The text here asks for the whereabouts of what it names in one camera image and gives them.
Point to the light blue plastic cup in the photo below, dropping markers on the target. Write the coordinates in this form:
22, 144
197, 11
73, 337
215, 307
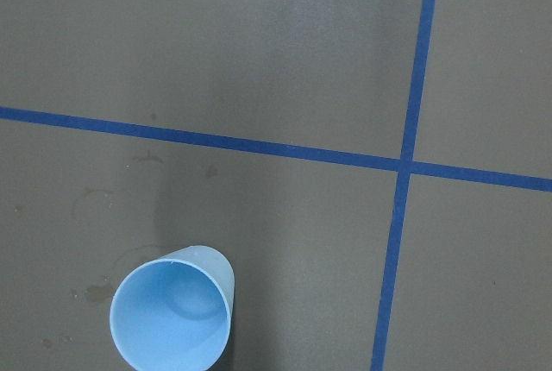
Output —
175, 312

